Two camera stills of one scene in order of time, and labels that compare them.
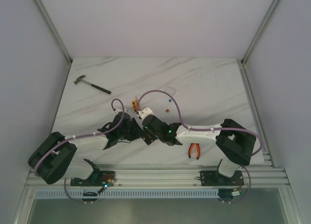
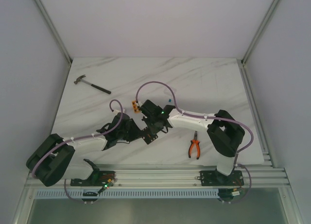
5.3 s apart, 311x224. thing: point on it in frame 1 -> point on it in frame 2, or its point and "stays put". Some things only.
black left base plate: [100, 178] stays put
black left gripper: [133, 126] stays put
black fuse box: [146, 136] stays put
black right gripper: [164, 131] -> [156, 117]
